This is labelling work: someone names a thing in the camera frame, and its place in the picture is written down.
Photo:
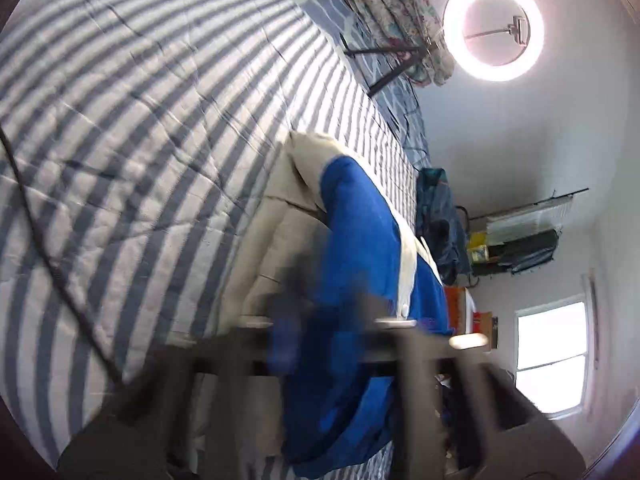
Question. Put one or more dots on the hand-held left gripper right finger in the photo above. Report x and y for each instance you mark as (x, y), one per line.
(372, 330)

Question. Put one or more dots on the beige and blue jacket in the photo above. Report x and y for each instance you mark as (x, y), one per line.
(360, 240)

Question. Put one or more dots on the blue patterned bedsheet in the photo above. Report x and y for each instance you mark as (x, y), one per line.
(330, 5)

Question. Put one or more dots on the yellow crate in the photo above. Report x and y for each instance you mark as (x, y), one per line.
(477, 252)

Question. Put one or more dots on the striped hanging towel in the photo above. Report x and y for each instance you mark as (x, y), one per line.
(525, 222)

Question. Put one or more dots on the dark hanging clothes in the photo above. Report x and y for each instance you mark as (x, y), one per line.
(530, 252)

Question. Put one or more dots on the black tripod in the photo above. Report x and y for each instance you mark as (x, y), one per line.
(380, 50)

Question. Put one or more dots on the black clothes rack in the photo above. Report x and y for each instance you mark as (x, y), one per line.
(550, 198)

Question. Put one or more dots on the window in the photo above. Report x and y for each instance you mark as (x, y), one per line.
(550, 330)

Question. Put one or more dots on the blue white striped quilt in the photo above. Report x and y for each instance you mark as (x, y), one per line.
(150, 110)

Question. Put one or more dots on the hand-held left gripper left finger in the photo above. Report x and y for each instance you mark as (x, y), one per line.
(287, 345)

